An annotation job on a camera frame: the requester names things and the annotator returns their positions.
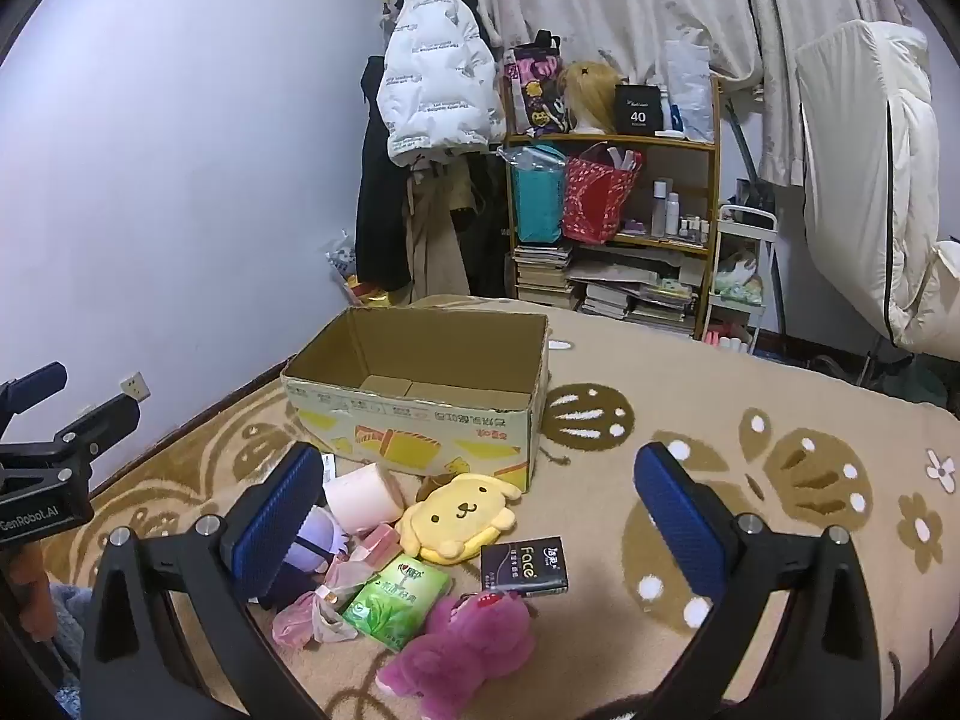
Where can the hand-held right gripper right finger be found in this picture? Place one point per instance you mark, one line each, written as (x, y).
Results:
(675, 517)

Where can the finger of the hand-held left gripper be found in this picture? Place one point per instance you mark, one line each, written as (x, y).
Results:
(105, 420)
(34, 386)

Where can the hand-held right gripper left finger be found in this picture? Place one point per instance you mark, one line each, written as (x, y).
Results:
(277, 517)

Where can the purple plush toy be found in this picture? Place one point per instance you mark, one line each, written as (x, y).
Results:
(319, 540)

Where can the green tissue pack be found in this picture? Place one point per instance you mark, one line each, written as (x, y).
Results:
(394, 600)

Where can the printed cardboard box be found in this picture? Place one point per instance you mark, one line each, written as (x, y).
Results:
(420, 427)

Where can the yellow dog plush toy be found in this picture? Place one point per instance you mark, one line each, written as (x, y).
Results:
(457, 514)

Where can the pink bear plush toy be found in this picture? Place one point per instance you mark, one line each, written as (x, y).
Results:
(465, 652)

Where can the person's left hand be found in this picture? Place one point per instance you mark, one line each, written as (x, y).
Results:
(31, 585)

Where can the pink plastic bag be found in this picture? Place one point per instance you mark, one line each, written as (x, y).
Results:
(296, 619)

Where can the person's grey fleece clothing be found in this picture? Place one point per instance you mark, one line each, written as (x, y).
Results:
(69, 630)

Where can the black tissue pack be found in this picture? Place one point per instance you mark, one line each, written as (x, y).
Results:
(525, 566)

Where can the pile of books and magazines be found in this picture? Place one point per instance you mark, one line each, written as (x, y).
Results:
(637, 307)

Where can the green and white pack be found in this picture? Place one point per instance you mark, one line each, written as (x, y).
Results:
(736, 274)

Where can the stack of books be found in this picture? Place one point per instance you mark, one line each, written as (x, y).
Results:
(541, 277)

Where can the row of small bottles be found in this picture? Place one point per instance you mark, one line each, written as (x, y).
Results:
(694, 229)

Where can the short white bottle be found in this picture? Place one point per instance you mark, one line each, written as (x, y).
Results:
(673, 217)

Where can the beige coat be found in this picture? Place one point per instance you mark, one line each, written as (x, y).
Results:
(435, 255)

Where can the tall white bottle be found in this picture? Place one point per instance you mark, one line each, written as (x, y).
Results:
(659, 210)

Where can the black long coat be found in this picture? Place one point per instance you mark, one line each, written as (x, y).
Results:
(379, 225)

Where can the white trolley cart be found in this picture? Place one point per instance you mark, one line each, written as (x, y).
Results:
(739, 213)

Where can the red patterned bag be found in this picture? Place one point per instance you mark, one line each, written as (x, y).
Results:
(592, 199)

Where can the black hanging garment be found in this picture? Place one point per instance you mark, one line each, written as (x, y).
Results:
(491, 240)

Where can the teal bag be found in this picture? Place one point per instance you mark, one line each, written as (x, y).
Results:
(538, 202)

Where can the wooden shelf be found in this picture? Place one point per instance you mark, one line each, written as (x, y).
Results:
(637, 144)

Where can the clear zip bag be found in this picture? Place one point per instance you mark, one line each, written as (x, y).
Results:
(536, 157)

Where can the black box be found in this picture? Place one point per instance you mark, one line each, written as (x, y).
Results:
(637, 116)

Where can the white plastic bag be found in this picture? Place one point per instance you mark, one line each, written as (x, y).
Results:
(690, 90)

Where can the blonde wig on stand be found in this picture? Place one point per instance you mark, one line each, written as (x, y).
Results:
(589, 94)

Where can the purple printed bag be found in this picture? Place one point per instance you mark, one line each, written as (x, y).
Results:
(536, 90)

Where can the white puffer jacket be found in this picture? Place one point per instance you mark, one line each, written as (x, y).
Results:
(435, 67)

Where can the pale patterned curtain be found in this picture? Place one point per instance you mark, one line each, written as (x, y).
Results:
(600, 0)

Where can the white wall socket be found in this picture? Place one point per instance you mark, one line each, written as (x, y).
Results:
(135, 388)

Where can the plastic bag by wall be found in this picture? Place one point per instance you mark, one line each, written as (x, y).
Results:
(345, 262)

